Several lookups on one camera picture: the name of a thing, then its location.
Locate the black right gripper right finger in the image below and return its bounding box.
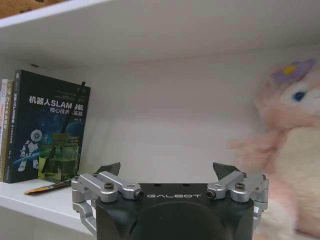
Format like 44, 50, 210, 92
206, 162, 270, 230

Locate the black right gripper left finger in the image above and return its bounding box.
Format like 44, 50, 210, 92
71, 161, 144, 236

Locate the green glass diffuser bottle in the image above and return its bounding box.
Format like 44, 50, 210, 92
37, 133, 81, 185

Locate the orange brown sachet packet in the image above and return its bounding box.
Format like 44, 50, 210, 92
24, 180, 72, 196

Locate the pink plush bunny toy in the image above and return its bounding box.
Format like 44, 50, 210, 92
226, 57, 320, 240

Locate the black robot SLAM book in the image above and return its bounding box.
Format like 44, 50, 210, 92
3, 69, 92, 184

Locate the olive spine book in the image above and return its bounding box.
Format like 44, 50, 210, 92
0, 79, 15, 183

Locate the white spine book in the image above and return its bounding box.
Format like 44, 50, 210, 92
0, 78, 10, 161

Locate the white shelf board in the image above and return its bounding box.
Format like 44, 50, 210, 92
0, 0, 320, 73

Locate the brown plush toy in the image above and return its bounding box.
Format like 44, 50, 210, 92
0, 0, 66, 20

